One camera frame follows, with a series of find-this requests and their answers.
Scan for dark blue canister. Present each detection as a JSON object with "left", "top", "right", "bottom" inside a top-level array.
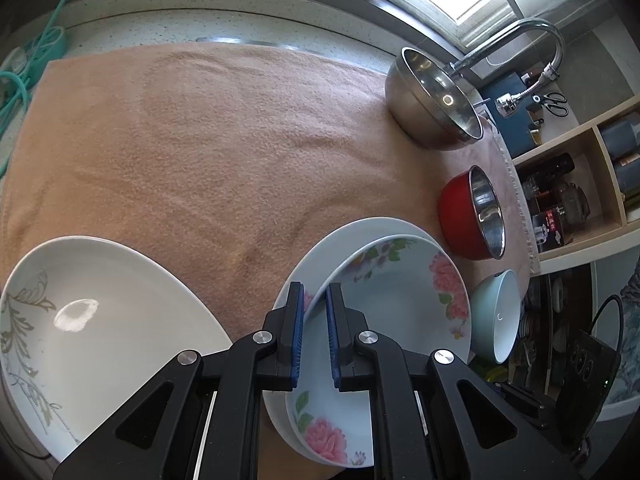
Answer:
[
  {"left": 612, "top": 152, "right": 640, "bottom": 196},
  {"left": 600, "top": 116, "right": 640, "bottom": 157}
]

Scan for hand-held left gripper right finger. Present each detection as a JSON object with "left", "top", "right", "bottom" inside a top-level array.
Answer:
[{"left": 325, "top": 282, "right": 586, "bottom": 480}]

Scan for light blue bowl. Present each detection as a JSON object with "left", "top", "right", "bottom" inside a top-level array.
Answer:
[{"left": 470, "top": 269, "right": 522, "bottom": 365}]

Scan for glass jar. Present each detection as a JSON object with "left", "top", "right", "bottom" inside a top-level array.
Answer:
[{"left": 550, "top": 182, "right": 593, "bottom": 226}]

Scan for blue knife holder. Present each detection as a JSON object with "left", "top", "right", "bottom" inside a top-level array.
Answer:
[{"left": 479, "top": 72, "right": 543, "bottom": 148}]

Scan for red steel bowl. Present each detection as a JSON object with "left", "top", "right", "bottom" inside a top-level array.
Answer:
[{"left": 438, "top": 165, "right": 507, "bottom": 261}]

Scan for large steel bowl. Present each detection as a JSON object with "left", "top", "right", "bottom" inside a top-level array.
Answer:
[{"left": 384, "top": 47, "right": 485, "bottom": 151}]

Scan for black scissors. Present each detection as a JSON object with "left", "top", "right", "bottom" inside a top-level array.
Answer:
[{"left": 532, "top": 91, "right": 571, "bottom": 118}]

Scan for dark bottle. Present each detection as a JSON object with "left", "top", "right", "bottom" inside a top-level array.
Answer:
[{"left": 520, "top": 152, "right": 576, "bottom": 196}]

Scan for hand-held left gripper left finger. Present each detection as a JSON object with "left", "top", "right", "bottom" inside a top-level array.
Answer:
[{"left": 52, "top": 281, "right": 306, "bottom": 480}]

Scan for floral rim plate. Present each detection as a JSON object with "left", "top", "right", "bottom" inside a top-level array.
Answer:
[
  {"left": 285, "top": 234, "right": 472, "bottom": 470},
  {"left": 262, "top": 216, "right": 448, "bottom": 453}
]

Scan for white leaf print plate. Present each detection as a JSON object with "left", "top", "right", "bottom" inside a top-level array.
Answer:
[{"left": 0, "top": 235, "right": 236, "bottom": 463}]

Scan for wooden shelf unit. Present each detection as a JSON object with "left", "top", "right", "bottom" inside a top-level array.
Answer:
[{"left": 512, "top": 110, "right": 640, "bottom": 276}]

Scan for chrome faucet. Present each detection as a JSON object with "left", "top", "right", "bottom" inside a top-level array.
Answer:
[{"left": 447, "top": 17, "right": 566, "bottom": 118}]

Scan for pink fringed towel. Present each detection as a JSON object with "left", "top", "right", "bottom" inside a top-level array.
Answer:
[{"left": 350, "top": 55, "right": 543, "bottom": 281}]

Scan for black box red label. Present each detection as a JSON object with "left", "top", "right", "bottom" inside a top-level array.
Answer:
[{"left": 531, "top": 207, "right": 573, "bottom": 253}]

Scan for teal hose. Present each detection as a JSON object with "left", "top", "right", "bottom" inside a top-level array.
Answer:
[{"left": 0, "top": 0, "right": 88, "bottom": 181}]

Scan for orange towel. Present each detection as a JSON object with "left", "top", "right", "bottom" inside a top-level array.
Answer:
[{"left": 0, "top": 41, "right": 501, "bottom": 480}]

